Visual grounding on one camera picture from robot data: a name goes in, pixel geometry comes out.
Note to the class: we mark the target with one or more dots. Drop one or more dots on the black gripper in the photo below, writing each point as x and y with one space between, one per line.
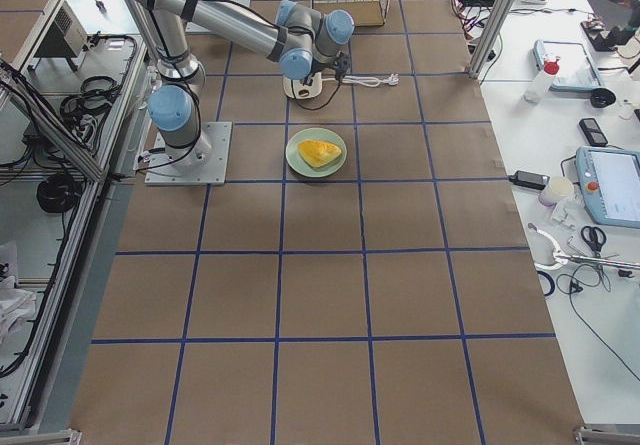
316 68

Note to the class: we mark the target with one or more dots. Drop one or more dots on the blue teach pendant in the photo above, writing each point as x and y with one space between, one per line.
577 70
609 183

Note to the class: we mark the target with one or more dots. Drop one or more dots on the bottle with red cap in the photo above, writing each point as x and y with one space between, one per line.
541 84

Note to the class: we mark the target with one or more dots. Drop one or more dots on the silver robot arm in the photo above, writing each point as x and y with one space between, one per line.
301 41

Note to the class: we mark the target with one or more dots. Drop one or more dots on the triangular golden pastry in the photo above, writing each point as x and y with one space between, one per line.
318 153

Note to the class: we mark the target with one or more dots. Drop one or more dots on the black scissors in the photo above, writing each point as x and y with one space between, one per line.
595 238

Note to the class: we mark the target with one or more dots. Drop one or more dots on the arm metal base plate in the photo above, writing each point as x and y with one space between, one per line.
206 164

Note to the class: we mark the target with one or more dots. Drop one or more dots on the aluminium frame post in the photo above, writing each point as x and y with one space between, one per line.
488 37

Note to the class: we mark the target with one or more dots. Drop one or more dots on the light green plate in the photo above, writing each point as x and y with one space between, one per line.
298 164

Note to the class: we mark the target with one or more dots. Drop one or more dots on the black power adapter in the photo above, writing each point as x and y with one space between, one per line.
529 180

